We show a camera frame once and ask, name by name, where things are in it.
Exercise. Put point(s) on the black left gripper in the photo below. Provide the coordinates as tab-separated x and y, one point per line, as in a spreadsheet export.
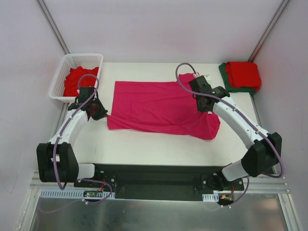
100	113

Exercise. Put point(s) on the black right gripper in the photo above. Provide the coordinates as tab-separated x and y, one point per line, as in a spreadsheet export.
202	105

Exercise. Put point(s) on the pink t shirt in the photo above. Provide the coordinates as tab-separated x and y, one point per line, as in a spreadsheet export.
162	107

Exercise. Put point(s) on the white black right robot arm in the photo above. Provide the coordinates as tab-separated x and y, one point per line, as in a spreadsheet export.
263	148

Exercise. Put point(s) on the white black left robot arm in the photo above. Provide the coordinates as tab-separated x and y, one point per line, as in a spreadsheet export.
56	158

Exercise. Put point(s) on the folded green t shirt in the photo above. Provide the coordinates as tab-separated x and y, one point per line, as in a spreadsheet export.
228	87

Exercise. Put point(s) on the crumpled red t shirt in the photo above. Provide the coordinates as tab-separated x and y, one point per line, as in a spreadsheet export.
72	79

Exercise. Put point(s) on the folded red t shirt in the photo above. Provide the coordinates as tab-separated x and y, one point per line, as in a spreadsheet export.
243	74

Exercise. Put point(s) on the white plastic laundry basket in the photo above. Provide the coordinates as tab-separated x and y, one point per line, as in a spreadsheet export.
68	62

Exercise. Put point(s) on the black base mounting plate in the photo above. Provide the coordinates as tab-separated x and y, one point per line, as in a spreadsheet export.
147	182

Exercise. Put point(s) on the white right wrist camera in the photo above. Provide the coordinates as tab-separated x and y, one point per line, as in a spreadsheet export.
207	77

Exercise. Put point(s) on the right white slotted cable duct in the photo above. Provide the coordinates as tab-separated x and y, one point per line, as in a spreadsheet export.
210	197

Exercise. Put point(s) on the white slotted cable duct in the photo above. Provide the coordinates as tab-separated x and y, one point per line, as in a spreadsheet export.
76	194
210	197

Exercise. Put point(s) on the aluminium frame rail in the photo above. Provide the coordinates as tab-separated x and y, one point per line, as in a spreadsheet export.
268	185

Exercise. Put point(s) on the left white slotted cable duct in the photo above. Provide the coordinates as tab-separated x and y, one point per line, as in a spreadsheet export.
76	194

